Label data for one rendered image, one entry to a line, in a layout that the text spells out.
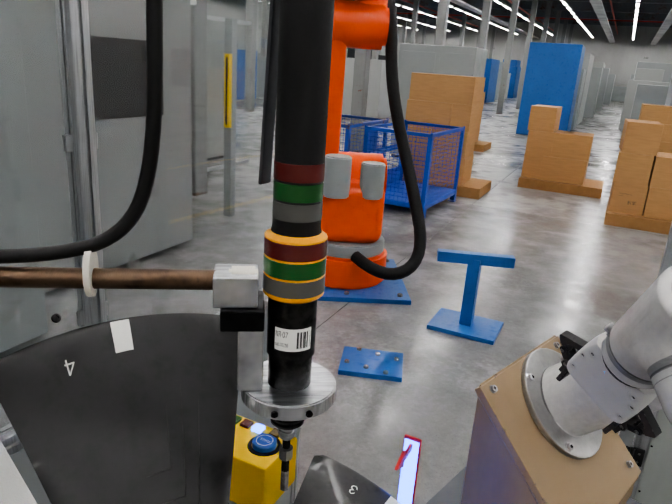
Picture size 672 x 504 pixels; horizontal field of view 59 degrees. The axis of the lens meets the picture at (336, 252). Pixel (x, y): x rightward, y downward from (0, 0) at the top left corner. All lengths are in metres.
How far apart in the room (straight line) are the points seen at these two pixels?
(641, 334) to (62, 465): 0.58
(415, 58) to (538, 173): 3.18
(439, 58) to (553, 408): 10.23
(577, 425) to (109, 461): 0.73
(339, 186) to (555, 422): 3.35
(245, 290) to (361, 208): 3.95
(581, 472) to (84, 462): 0.77
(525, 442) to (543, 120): 8.73
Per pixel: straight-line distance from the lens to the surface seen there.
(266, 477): 0.99
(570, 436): 1.08
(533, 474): 0.98
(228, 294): 0.40
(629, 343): 0.73
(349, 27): 4.37
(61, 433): 0.58
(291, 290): 0.39
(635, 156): 7.86
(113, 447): 0.57
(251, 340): 0.41
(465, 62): 10.96
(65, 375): 0.59
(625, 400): 0.83
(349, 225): 4.37
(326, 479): 0.78
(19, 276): 0.43
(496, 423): 0.97
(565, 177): 9.65
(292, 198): 0.38
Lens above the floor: 1.68
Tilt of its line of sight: 18 degrees down
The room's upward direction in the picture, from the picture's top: 4 degrees clockwise
